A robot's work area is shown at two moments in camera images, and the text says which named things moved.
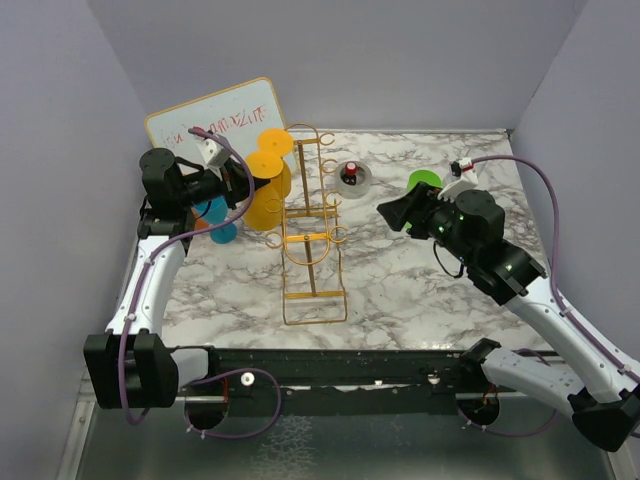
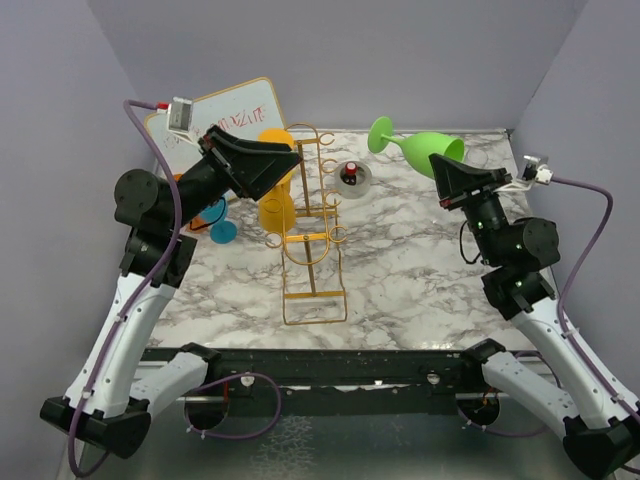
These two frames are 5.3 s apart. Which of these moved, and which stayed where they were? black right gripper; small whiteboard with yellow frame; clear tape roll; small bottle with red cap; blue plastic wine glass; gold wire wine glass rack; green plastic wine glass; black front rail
Moved: green plastic wine glass; black right gripper
Stayed: black front rail; blue plastic wine glass; small whiteboard with yellow frame; small bottle with red cap; clear tape roll; gold wire wine glass rack
